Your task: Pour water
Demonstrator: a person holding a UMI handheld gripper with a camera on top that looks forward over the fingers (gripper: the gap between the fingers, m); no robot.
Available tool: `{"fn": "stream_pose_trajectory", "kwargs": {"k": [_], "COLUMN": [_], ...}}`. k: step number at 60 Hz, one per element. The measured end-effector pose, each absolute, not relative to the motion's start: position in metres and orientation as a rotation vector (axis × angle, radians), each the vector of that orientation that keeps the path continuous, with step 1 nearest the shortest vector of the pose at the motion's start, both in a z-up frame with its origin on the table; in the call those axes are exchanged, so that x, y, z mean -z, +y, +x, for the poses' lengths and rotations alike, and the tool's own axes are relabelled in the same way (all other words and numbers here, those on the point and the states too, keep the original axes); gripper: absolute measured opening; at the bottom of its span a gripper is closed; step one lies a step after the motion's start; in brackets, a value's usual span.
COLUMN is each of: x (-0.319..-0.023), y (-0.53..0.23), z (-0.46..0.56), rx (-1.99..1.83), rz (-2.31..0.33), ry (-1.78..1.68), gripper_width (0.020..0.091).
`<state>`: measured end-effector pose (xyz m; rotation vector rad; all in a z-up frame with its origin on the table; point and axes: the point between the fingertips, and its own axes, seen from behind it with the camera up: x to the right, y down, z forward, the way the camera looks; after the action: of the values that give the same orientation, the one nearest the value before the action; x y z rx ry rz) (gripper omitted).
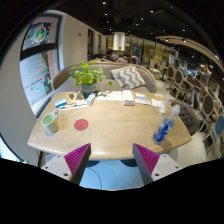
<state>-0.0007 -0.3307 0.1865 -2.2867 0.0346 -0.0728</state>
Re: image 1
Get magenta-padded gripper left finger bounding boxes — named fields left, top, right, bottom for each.
left=41, top=143, right=92, bottom=185

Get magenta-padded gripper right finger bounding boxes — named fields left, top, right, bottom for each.
left=132, top=143, right=184, bottom=185

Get clear blue-labelled water bottle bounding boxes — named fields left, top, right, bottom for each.
left=152, top=104, right=181, bottom=145

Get flat round red coaster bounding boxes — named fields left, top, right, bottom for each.
left=73, top=118, right=90, bottom=132

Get pale green mug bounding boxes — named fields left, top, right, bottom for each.
left=40, top=109, right=62, bottom=136

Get clear drinking glass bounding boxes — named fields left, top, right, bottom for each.
left=159, top=98, right=172, bottom=116

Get small blue and white box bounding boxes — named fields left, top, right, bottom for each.
left=54, top=97, right=69, bottom=109

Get grey tufted armchair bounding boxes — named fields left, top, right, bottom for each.
left=169, top=98, right=201, bottom=136

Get printed paper leaflets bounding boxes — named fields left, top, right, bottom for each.
left=96, top=90, right=124, bottom=102

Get group of round-backed chairs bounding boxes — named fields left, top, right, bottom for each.
left=164, top=64, right=224, bottom=158

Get green potted plant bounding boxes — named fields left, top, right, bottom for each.
left=68, top=60, right=114, bottom=98

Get grey chevron cushion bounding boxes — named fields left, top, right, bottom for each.
left=110, top=64, right=147, bottom=90

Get person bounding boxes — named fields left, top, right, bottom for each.
left=103, top=49, right=116, bottom=63
left=129, top=53, right=142, bottom=66
left=190, top=74, right=205, bottom=108

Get large decorated window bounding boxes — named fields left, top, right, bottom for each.
left=19, top=13, right=63, bottom=116

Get beige curved sofa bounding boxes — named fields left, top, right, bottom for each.
left=51, top=62, right=158, bottom=99

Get white cylindrical column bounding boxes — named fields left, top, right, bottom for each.
left=112, top=31, right=127, bottom=52

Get group of ceiling spotlights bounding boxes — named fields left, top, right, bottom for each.
left=99, top=0, right=221, bottom=61

